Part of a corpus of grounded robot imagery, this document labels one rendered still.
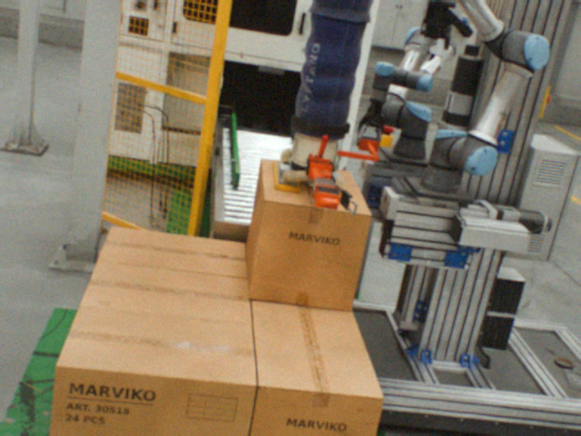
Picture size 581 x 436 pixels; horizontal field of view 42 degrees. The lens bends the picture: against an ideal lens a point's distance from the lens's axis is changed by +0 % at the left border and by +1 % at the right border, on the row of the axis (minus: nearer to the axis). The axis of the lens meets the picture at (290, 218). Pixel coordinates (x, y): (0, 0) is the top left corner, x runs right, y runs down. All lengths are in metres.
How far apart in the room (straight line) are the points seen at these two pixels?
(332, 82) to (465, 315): 1.21
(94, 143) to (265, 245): 1.60
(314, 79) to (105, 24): 1.47
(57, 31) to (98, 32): 8.20
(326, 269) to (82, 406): 1.02
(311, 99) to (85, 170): 1.66
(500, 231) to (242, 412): 1.21
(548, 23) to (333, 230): 1.14
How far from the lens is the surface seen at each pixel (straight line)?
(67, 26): 12.21
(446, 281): 3.32
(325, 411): 2.44
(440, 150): 2.93
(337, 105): 2.91
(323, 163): 2.75
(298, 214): 2.78
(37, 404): 3.19
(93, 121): 4.13
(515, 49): 2.89
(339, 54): 2.88
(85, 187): 4.23
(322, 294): 2.91
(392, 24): 12.15
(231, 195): 4.10
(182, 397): 2.39
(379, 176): 3.42
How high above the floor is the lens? 1.76
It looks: 18 degrees down
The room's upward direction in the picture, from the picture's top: 10 degrees clockwise
